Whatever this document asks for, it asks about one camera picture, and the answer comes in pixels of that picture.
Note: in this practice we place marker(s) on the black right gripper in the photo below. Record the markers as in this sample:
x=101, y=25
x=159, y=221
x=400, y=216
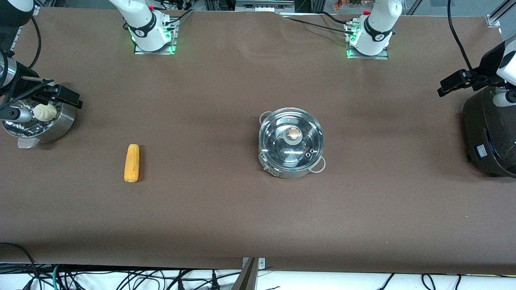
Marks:
x=25, y=83

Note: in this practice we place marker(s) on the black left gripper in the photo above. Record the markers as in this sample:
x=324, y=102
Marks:
x=478, y=77

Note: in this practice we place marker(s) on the yellow corn cob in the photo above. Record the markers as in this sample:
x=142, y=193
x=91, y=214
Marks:
x=132, y=163

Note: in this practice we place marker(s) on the glass pot lid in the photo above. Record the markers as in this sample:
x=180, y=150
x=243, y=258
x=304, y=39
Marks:
x=278, y=137

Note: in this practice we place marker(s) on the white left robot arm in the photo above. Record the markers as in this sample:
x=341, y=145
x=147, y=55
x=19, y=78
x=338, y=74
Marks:
x=375, y=32

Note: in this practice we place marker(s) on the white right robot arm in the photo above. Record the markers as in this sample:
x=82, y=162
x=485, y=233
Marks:
x=149, y=32

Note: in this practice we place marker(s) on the steel steamer pot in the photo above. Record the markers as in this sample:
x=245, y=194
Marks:
x=60, y=125

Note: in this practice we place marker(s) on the steel cooking pot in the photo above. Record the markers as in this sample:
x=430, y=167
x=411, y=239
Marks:
x=282, y=173

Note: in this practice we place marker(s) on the white steamed bun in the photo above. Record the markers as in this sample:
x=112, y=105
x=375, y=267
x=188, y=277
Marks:
x=45, y=112

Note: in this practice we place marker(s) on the black rice cooker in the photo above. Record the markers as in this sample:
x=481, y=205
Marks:
x=487, y=133

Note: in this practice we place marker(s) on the slanted aluminium side profile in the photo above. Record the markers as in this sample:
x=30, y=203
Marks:
x=18, y=38

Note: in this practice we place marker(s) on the aluminium corner profile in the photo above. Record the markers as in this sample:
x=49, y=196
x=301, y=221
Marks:
x=494, y=19

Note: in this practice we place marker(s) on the pink flower decoration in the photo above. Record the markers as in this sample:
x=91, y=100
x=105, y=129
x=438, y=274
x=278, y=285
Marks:
x=342, y=4

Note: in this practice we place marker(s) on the brown table cover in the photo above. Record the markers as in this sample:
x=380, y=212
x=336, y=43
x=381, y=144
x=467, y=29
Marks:
x=258, y=221

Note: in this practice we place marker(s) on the dark metal bar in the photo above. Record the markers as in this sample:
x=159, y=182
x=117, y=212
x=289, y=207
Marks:
x=246, y=280

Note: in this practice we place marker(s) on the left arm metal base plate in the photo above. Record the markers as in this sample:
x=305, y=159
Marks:
x=379, y=57

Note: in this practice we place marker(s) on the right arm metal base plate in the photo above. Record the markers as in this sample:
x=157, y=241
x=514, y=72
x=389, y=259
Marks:
x=161, y=52

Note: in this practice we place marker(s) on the aluminium frame structure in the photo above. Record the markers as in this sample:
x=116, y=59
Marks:
x=262, y=6

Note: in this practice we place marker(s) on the silver table edge bracket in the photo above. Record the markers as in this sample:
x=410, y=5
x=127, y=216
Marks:
x=262, y=264

